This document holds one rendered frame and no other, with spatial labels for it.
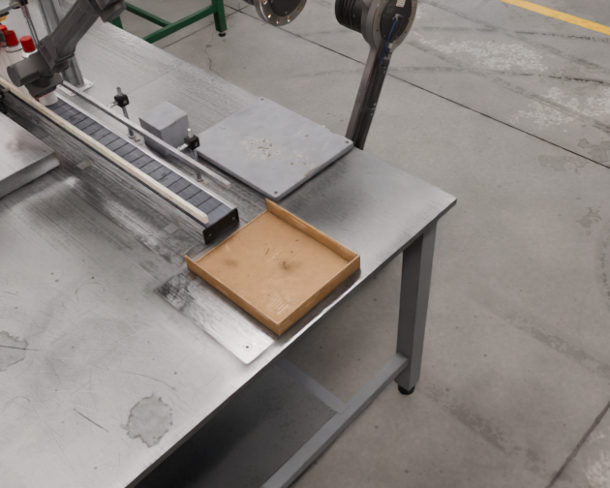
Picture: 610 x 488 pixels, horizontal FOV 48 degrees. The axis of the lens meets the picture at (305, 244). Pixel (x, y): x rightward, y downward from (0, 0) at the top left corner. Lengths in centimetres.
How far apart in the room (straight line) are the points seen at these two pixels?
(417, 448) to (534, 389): 45
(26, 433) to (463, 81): 292
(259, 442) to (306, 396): 20
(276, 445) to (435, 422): 56
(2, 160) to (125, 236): 45
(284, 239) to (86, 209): 53
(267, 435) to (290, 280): 62
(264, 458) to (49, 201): 90
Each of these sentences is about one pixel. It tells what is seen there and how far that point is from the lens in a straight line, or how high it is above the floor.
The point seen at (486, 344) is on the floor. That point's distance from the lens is 250.
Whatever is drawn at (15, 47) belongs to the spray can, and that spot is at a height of 105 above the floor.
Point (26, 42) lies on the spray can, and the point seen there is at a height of 108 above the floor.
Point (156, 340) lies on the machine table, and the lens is 148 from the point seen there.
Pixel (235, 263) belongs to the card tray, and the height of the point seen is 83.
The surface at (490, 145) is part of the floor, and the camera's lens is 333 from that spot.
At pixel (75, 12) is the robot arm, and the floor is 129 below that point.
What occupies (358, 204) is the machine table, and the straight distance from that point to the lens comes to 171.
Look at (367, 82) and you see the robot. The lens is 241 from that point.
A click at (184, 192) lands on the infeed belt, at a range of 173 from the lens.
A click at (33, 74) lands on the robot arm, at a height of 107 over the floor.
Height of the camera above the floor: 197
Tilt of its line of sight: 45 degrees down
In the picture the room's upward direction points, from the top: 4 degrees counter-clockwise
